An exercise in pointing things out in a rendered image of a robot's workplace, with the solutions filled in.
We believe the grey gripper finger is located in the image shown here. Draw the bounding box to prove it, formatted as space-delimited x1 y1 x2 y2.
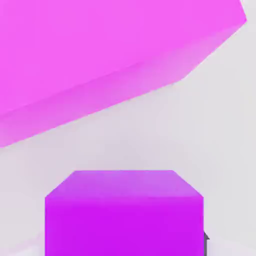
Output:
203 231 211 256

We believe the small purple cube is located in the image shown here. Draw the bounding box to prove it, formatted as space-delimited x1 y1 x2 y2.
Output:
44 169 205 256

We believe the large pink box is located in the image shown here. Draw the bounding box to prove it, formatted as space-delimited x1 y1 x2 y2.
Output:
0 0 248 149

